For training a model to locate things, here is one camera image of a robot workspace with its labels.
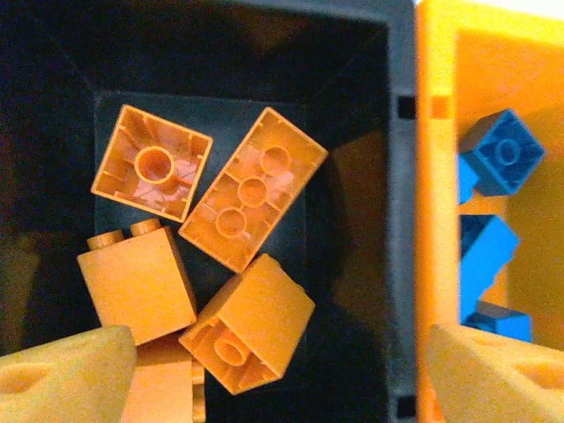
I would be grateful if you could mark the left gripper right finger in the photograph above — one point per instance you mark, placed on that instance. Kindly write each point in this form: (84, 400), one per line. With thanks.
(498, 379)

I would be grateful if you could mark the yellow long lego brick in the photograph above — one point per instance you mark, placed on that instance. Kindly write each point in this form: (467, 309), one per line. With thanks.
(253, 189)

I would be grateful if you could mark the yellow plastic container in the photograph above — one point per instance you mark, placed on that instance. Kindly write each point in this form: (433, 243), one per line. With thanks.
(434, 220)

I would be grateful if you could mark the blue square lego brick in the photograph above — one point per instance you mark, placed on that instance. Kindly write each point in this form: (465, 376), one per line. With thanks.
(465, 183)
(502, 152)
(500, 321)

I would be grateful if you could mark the black plastic container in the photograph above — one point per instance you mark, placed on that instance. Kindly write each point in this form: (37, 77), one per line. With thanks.
(308, 44)

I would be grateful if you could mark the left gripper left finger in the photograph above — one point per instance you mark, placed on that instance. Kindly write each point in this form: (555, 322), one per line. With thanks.
(57, 379)

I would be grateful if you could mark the yellow square lego brick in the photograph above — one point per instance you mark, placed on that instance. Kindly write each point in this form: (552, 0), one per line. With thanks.
(251, 321)
(152, 163)
(163, 383)
(136, 282)

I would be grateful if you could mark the blue long lego brick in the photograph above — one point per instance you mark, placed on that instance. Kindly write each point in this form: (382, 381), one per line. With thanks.
(484, 255)

